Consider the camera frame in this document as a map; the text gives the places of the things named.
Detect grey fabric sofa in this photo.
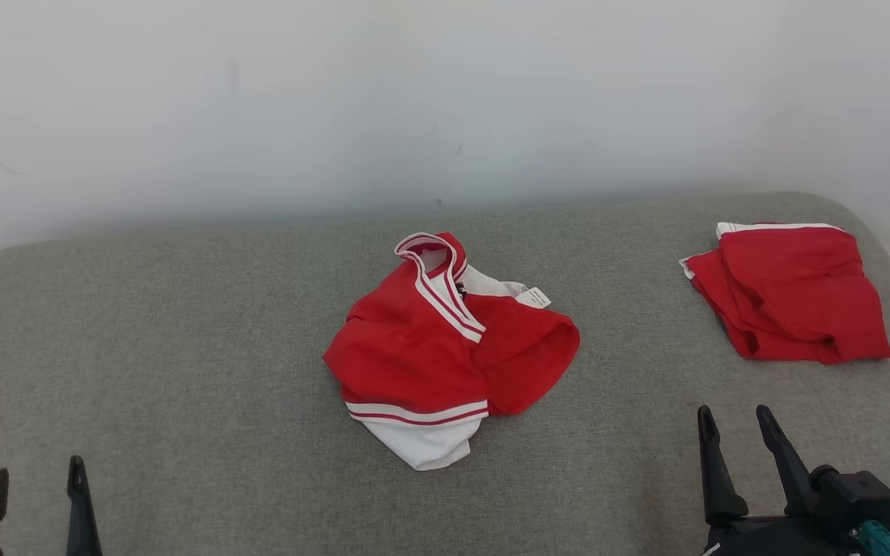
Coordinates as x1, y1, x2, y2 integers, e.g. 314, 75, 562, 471
0, 192, 890, 556

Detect red jersey white striped trim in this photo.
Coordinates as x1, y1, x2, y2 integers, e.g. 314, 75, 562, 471
323, 232, 581, 472

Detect black cable with teal plug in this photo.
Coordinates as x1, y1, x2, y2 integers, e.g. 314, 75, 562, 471
858, 520, 890, 556

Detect red garment white stripes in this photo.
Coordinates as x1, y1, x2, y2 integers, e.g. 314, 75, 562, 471
679, 222, 890, 365

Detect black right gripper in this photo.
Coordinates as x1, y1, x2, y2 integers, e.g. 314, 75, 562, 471
697, 404, 867, 556

